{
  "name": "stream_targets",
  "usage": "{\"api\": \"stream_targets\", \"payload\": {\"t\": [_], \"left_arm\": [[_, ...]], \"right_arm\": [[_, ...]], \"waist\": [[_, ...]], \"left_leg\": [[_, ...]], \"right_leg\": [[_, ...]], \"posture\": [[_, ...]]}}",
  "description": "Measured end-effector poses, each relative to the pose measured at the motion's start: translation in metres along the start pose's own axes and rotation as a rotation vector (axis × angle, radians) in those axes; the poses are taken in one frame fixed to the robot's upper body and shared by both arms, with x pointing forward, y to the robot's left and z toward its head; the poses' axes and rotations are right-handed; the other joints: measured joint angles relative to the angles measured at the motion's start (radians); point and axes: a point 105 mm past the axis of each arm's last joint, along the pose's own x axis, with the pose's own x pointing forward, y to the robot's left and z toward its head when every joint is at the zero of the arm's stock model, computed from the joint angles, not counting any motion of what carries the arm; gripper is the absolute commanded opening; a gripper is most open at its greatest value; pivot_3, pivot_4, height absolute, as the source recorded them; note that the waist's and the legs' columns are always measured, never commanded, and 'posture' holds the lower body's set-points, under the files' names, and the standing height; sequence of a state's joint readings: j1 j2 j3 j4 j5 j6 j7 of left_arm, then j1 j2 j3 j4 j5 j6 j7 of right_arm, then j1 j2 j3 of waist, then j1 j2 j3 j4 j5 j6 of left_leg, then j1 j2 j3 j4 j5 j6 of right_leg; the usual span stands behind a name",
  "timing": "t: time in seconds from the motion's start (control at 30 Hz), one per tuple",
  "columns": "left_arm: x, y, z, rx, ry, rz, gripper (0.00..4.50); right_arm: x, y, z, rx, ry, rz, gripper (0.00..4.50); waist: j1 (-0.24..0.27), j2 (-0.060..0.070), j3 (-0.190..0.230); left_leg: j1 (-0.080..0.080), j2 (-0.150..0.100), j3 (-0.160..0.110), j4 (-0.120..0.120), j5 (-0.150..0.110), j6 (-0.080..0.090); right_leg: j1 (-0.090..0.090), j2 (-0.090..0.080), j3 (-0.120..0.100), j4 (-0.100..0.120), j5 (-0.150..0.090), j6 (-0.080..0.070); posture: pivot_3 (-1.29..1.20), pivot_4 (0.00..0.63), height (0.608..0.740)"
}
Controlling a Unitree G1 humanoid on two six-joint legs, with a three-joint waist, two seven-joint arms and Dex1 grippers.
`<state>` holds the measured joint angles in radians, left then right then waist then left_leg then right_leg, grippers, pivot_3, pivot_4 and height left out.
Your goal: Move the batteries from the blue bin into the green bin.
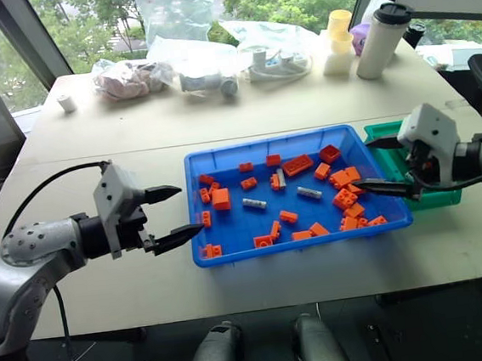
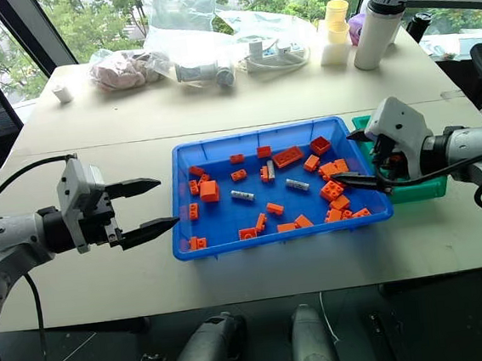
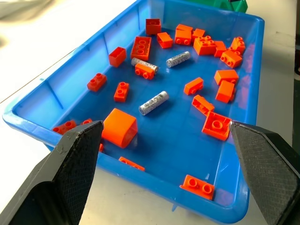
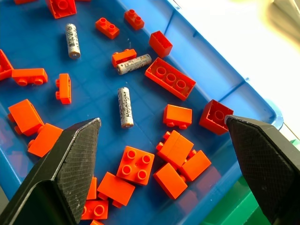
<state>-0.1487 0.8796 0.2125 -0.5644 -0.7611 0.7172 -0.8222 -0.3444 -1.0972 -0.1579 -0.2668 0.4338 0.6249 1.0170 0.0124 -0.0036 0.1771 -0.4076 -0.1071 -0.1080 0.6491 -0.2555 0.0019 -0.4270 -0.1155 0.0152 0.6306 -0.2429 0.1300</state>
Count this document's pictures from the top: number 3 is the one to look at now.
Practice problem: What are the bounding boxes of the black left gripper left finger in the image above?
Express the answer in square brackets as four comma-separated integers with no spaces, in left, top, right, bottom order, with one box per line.
[0,120,105,225]

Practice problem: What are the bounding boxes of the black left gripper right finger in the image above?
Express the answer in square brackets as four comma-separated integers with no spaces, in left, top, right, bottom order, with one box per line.
[229,121,300,225]

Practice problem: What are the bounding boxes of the green plastic block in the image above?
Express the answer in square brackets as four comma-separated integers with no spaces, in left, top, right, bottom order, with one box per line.
[206,0,248,13]

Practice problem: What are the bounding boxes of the large rounded orange block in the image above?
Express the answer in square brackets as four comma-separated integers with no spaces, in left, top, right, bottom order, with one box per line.
[101,107,138,149]

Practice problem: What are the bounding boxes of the blue plastic bin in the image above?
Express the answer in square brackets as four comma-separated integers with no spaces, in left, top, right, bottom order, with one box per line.
[2,0,265,223]

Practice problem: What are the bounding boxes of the silver cylindrical battery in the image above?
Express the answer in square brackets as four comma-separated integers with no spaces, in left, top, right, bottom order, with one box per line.
[166,51,191,68]
[130,57,158,73]
[138,90,169,117]

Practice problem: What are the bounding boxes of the red 2x4 Lego brick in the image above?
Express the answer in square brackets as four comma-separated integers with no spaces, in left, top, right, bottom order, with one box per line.
[130,36,152,62]

